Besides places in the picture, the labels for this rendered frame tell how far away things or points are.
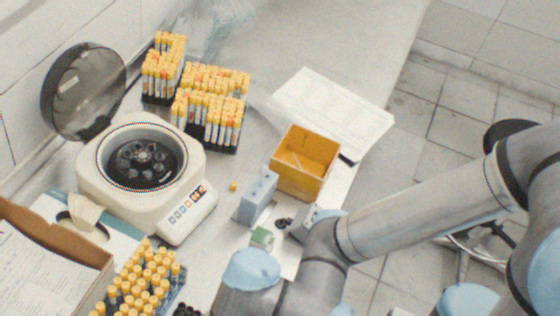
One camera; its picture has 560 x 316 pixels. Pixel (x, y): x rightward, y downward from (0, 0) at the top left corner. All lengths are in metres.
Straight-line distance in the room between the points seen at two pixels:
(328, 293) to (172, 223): 0.46
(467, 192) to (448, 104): 2.48
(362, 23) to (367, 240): 1.20
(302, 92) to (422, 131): 1.48
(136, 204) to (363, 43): 1.00
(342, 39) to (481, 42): 1.66
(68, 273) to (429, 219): 0.67
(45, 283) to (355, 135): 0.85
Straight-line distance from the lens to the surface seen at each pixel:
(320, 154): 1.35
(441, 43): 3.40
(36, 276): 1.10
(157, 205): 1.11
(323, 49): 1.74
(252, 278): 0.76
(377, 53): 1.79
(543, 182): 0.61
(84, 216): 1.12
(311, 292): 0.80
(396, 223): 0.76
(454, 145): 2.96
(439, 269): 2.44
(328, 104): 1.53
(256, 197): 1.15
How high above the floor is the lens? 1.89
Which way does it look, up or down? 48 degrees down
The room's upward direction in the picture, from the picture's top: 9 degrees clockwise
